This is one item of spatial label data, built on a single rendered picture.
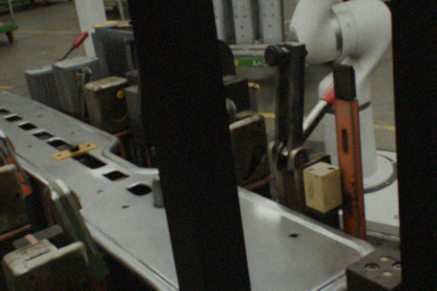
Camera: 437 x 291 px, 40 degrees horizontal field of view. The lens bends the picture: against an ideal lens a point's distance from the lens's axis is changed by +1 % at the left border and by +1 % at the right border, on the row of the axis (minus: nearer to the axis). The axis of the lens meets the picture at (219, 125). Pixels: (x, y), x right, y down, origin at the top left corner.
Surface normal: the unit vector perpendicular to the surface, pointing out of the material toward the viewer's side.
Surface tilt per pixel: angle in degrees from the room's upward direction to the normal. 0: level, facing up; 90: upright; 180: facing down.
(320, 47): 107
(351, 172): 90
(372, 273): 0
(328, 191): 90
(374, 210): 5
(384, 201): 5
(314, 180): 90
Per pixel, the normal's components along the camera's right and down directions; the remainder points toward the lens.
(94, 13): 0.78, 0.10
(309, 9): -0.79, -0.02
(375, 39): 0.15, 0.43
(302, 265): -0.13, -0.94
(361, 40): 0.25, 0.58
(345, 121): -0.80, 0.29
